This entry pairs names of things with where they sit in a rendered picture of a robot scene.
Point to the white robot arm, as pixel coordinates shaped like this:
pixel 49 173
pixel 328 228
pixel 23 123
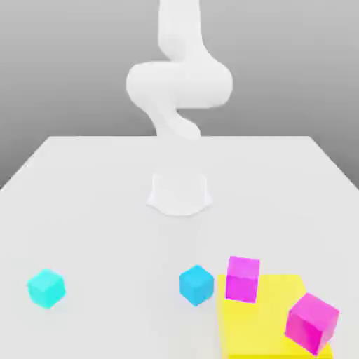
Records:
pixel 179 84

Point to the small cyan cube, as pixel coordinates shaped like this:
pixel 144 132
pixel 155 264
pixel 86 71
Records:
pixel 46 288

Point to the large yellow box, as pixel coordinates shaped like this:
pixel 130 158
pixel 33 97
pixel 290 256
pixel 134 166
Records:
pixel 269 322

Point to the small blue cube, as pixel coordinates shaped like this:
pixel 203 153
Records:
pixel 196 284

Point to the small magenta cube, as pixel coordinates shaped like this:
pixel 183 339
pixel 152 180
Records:
pixel 311 322
pixel 242 280

